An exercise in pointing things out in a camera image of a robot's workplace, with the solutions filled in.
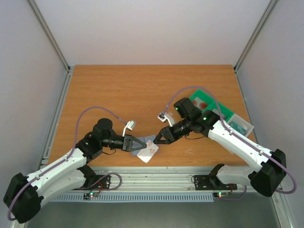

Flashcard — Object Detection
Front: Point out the aluminium corner post right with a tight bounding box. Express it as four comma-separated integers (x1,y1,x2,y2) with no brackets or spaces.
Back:
233,0,278,72

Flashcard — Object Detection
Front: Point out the red white cards stack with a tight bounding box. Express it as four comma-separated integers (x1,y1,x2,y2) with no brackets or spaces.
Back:
192,97,208,110

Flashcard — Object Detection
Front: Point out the controller board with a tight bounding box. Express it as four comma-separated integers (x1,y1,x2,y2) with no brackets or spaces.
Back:
83,192,98,200
213,191,231,198

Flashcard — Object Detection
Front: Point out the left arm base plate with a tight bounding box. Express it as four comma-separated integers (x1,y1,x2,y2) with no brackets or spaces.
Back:
77,175,111,190

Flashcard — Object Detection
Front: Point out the green bin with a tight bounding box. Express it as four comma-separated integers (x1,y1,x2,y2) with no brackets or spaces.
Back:
189,89,214,112
206,101,234,122

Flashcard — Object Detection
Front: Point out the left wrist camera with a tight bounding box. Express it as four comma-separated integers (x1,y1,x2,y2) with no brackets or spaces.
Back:
122,120,136,137

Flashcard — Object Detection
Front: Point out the aluminium table edge rail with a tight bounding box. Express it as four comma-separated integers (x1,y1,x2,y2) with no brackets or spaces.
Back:
26,166,250,193

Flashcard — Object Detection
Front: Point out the teal cards stack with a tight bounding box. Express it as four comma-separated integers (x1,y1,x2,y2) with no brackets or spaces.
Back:
229,121,247,135

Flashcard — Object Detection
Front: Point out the white translucent bin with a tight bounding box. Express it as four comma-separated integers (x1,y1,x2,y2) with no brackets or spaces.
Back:
227,114,254,137

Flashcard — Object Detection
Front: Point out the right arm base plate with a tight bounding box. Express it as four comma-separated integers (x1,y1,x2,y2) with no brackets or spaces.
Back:
191,175,238,190

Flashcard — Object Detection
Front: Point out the green bin middle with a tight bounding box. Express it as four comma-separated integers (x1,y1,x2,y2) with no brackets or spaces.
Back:
206,101,234,122

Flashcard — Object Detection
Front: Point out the green bin far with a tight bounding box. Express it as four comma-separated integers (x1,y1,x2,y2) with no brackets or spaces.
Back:
189,89,214,112

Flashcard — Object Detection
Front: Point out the grey slotted cable duct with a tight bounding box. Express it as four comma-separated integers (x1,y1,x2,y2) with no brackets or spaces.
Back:
53,192,214,203

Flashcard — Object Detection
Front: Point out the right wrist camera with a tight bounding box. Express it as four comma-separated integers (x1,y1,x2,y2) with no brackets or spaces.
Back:
157,113,175,127

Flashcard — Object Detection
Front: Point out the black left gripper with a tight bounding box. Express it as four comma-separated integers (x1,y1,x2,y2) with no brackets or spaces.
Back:
102,134,147,152

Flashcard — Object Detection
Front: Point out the white pink patterned card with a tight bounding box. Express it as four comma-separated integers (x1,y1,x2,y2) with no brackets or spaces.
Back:
137,140,159,163

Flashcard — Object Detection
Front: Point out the left controller board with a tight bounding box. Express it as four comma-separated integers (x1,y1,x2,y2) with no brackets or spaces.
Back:
83,192,98,200

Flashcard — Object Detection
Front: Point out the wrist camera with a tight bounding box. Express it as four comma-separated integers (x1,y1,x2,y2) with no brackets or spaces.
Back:
122,120,136,137
157,113,175,127

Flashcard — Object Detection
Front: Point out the right controller board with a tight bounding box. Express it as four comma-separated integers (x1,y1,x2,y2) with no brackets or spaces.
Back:
213,191,231,198

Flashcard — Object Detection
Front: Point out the aluminium corner post left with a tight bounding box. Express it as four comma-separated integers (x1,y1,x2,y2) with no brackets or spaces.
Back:
27,0,70,73

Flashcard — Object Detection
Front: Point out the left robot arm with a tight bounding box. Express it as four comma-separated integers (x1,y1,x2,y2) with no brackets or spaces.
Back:
3,118,147,224

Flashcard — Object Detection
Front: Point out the aluminium corner post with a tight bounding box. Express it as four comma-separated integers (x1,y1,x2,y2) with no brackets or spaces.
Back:
27,0,70,73
233,0,278,72

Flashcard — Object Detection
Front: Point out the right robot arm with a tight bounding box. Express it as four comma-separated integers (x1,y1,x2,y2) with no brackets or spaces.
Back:
153,98,286,197

